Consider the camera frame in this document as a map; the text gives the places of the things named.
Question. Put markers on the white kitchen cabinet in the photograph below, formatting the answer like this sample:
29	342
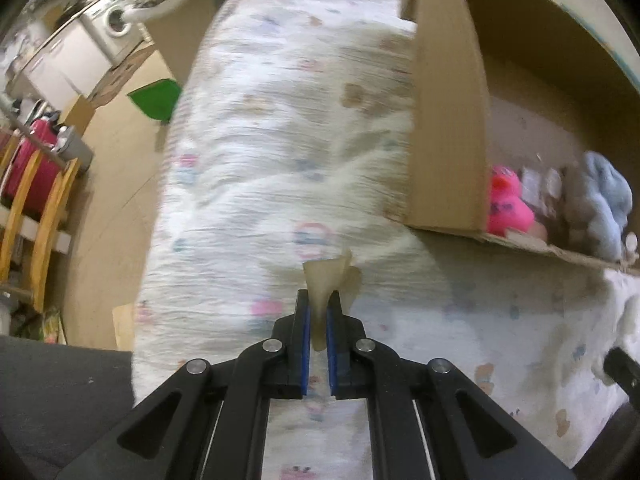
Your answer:
70	65

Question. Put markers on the peach foam cylinder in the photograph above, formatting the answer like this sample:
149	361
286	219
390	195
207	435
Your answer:
536	232

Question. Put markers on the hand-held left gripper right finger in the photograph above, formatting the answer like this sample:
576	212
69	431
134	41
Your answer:
332	350

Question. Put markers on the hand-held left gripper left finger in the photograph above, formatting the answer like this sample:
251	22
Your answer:
303	345

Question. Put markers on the red suitcase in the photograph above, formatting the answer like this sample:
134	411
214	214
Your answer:
35	175

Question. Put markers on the grey plastic bin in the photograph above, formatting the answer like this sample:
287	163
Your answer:
75	150

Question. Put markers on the patterned floor rug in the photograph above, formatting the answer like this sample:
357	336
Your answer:
125	72

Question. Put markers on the metal pole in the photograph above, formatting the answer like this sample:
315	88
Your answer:
30	132

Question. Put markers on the small cardboard box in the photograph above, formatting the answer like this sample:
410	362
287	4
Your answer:
79	115

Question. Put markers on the pink plush duck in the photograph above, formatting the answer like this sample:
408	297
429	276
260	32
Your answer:
507	205

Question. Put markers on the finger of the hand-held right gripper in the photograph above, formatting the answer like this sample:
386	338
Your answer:
617	367

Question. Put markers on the white scrunchie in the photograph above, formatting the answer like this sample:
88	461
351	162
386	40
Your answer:
533	185

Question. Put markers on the yellow wooden chair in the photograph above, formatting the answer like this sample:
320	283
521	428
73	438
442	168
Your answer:
50	210

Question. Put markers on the sheer beige cloth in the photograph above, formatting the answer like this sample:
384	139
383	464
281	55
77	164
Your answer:
322	280

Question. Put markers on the person's grey trouser leg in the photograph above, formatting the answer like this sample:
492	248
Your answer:
55	400

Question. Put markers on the white plush toy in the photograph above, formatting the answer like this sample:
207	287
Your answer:
631	247

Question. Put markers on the white washing machine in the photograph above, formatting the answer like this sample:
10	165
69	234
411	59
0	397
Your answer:
112	25

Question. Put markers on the blue plush toy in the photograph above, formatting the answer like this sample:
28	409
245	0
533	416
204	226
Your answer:
607	200

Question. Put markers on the beige laundry basket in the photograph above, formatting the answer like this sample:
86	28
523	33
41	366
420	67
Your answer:
190	35

